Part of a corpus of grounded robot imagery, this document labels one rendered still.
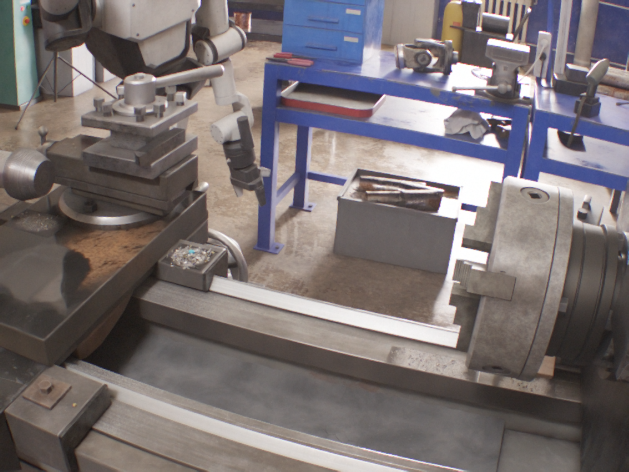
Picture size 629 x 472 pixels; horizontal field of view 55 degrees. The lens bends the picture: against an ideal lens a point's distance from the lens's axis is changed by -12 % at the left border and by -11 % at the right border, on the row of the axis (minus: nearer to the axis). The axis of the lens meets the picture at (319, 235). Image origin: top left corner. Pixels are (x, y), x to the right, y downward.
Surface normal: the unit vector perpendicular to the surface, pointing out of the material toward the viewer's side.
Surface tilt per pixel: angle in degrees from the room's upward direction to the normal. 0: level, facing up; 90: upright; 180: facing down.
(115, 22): 99
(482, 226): 36
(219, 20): 96
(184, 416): 48
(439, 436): 12
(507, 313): 79
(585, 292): 60
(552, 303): 68
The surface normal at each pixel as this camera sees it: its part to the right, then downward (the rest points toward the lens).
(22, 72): 0.95, 0.20
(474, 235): -0.13, -0.45
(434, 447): -0.12, -0.85
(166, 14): 0.73, 0.45
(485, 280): -0.25, 0.04
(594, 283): -0.20, -0.20
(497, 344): -0.31, 0.57
